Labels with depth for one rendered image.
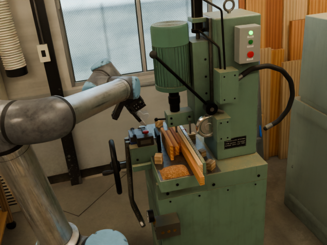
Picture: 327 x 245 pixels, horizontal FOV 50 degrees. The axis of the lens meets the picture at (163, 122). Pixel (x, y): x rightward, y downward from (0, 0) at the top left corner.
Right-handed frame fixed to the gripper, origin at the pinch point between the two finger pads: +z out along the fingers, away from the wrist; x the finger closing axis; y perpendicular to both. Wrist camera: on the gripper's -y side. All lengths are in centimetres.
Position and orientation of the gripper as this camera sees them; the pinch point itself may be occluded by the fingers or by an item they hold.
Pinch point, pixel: (143, 124)
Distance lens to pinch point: 169.4
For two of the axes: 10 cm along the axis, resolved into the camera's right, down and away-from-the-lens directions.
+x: -2.2, -3.9, 8.9
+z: 5.5, 7.1, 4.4
